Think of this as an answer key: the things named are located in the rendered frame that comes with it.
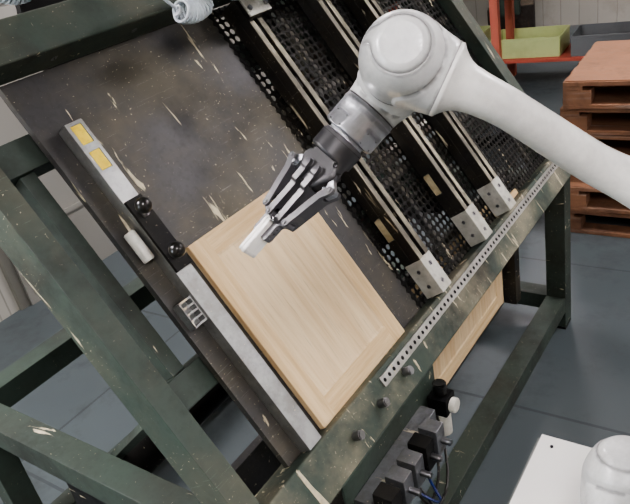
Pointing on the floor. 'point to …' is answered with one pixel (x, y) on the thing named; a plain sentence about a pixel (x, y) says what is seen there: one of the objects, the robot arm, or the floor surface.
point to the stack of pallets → (610, 123)
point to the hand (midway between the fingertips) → (260, 236)
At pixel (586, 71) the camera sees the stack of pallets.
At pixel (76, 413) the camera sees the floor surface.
